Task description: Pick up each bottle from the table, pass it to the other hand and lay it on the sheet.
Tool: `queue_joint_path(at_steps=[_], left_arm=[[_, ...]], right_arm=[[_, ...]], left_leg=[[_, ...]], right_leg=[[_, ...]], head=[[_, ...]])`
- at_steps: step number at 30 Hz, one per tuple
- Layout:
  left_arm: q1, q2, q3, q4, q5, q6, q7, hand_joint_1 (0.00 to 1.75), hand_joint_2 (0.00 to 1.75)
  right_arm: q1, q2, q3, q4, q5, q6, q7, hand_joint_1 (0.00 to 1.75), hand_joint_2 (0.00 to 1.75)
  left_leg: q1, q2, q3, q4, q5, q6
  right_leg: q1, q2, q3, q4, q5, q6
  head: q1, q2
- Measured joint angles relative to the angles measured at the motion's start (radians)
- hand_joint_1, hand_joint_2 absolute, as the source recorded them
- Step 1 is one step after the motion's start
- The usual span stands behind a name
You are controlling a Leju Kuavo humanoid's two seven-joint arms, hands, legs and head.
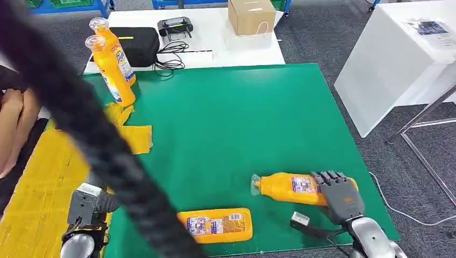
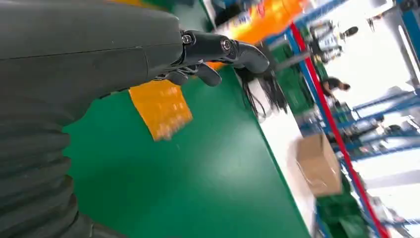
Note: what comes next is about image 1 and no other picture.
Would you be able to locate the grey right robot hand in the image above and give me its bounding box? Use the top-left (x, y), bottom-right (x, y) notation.
top-left (311, 170), bottom-right (365, 225)

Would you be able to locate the blue rack with green crate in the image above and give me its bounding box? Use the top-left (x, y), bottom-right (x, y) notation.
top-left (25, 0), bottom-right (116, 18)

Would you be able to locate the orange detergent bottle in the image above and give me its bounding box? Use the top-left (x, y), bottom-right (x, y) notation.
top-left (177, 207), bottom-right (253, 244)
top-left (84, 34), bottom-right (137, 108)
top-left (89, 17), bottom-right (137, 87)
top-left (251, 172), bottom-right (359, 207)

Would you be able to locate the black zip case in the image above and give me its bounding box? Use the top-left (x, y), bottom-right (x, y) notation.
top-left (108, 27), bottom-right (161, 68)

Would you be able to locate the thick black braided cable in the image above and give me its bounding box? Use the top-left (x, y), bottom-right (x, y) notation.
top-left (0, 0), bottom-right (209, 258)

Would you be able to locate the yellow sheet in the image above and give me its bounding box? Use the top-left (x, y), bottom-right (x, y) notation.
top-left (0, 102), bottom-right (153, 258)

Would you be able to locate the printed paper sheet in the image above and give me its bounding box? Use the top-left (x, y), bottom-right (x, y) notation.
top-left (406, 20), bottom-right (451, 37)

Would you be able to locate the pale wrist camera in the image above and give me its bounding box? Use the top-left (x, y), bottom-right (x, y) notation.
top-left (290, 212), bottom-right (311, 228)
top-left (67, 182), bottom-right (103, 226)

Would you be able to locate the white floor cable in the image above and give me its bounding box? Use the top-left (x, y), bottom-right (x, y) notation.
top-left (368, 171), bottom-right (456, 227)

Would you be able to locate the green mat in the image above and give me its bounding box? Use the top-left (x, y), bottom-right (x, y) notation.
top-left (82, 63), bottom-right (401, 258)

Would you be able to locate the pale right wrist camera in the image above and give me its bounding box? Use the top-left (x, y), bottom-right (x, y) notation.
top-left (290, 212), bottom-right (311, 228)

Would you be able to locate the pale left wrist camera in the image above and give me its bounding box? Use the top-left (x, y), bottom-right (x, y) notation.
top-left (67, 182), bottom-right (103, 226)

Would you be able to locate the metal frame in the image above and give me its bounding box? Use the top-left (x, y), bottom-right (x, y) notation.
top-left (386, 85), bottom-right (456, 207)

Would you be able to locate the cardboard box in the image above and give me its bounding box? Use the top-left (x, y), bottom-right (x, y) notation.
top-left (227, 0), bottom-right (277, 37)

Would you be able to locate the white cabinet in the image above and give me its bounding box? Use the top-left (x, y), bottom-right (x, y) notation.
top-left (333, 0), bottom-right (456, 139)

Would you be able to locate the thin black cable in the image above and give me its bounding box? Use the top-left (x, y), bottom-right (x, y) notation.
top-left (154, 41), bottom-right (190, 76)

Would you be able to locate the long blue rack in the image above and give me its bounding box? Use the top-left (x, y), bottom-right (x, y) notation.
top-left (151, 0), bottom-right (293, 17)

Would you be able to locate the black remote controller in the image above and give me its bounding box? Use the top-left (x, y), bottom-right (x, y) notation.
top-left (157, 17), bottom-right (194, 39)

